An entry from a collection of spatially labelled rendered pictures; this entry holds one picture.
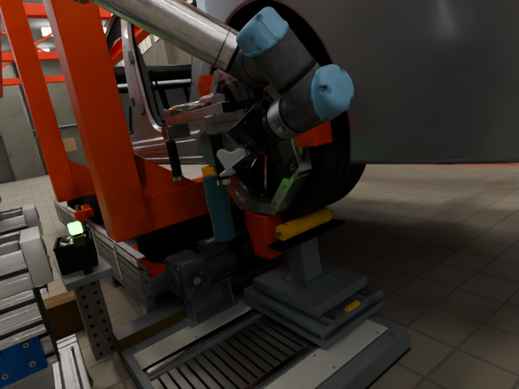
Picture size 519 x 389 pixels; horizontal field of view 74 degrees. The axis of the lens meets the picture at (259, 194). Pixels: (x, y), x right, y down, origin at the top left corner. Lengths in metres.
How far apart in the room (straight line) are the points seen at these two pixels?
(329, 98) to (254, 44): 0.13
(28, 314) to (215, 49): 0.59
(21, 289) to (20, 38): 2.95
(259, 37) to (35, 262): 0.56
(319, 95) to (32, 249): 0.57
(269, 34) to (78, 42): 1.12
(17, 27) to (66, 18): 2.01
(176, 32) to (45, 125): 2.85
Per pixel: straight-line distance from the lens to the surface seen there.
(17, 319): 0.80
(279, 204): 1.19
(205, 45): 0.66
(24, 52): 3.54
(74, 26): 1.59
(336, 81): 0.55
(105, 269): 1.51
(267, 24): 0.55
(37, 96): 3.47
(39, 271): 0.77
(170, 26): 0.66
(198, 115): 1.12
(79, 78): 1.54
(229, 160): 0.74
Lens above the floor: 0.91
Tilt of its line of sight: 12 degrees down
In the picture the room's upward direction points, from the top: 10 degrees counter-clockwise
